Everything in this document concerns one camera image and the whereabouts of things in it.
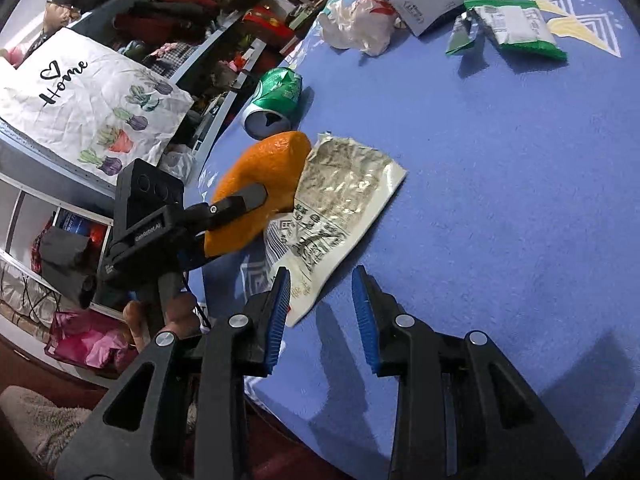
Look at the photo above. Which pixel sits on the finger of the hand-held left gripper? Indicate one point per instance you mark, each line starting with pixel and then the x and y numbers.
pixel 192 258
pixel 235 205

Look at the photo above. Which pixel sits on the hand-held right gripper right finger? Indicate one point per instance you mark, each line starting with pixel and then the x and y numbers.
pixel 362 310

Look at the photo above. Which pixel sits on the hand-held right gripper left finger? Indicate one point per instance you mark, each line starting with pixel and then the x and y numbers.
pixel 277 310

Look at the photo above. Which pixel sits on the orange fruit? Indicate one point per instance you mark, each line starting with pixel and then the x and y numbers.
pixel 265 160

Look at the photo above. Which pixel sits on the silver foil wrapper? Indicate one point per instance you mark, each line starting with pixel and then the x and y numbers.
pixel 345 180

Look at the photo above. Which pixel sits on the person's left hand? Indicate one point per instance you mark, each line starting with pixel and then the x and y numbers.
pixel 177 312

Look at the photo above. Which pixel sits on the black cloth bag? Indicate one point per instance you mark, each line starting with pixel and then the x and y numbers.
pixel 62 255

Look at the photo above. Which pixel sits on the crushed green can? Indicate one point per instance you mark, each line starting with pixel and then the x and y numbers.
pixel 275 90

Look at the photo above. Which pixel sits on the pink plastic bag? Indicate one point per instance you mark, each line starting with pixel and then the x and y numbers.
pixel 85 340

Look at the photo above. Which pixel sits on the white cube shelf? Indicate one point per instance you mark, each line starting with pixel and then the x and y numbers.
pixel 20 210

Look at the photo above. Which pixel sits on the white Home cactus pillow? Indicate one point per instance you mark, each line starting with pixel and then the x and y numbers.
pixel 75 100

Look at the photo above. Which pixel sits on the grey metal shelf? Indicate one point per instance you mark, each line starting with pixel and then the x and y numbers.
pixel 210 45

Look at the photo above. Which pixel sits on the red box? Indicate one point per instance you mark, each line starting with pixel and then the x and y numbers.
pixel 267 22

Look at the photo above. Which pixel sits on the blue patterned blanket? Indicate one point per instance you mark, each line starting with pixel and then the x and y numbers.
pixel 500 185

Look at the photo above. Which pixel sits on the white plastic bag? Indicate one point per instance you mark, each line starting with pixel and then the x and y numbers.
pixel 360 25

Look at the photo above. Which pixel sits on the beige fluffy cloth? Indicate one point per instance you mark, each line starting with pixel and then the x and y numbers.
pixel 30 420

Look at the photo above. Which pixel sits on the small green snack packet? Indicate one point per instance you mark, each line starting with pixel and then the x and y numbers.
pixel 462 35

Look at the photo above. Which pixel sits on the large green snack packet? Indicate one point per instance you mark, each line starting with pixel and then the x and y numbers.
pixel 520 25

